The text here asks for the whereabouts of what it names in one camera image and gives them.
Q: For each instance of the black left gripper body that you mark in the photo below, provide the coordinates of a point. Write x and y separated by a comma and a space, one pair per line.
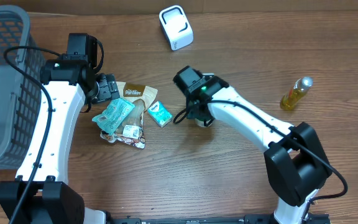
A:
107, 89

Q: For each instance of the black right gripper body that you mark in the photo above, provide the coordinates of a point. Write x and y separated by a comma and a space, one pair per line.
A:
202, 114

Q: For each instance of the green lid jar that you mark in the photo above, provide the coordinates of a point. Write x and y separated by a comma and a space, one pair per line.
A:
204, 123

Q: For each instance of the teal wipes packet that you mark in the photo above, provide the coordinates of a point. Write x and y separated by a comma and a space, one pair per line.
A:
115, 113

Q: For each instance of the teal Kleenex tissue pack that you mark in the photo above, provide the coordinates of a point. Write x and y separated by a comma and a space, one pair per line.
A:
160, 114

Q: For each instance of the brown PaniTree snack pouch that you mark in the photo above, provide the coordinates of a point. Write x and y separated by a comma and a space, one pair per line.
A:
131, 130

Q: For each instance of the yellow oil bottle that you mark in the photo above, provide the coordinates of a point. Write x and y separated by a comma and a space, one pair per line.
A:
295, 94

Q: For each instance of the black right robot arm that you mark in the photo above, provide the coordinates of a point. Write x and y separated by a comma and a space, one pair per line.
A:
296, 164

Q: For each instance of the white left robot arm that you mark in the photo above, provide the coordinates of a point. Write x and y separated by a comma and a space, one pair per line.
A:
40, 191

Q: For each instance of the white barcode scanner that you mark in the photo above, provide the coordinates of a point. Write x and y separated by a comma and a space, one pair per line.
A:
176, 27

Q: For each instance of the grey plastic basket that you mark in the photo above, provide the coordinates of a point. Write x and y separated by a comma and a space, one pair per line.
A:
19, 98

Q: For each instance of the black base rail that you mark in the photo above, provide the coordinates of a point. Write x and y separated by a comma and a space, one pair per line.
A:
247, 219

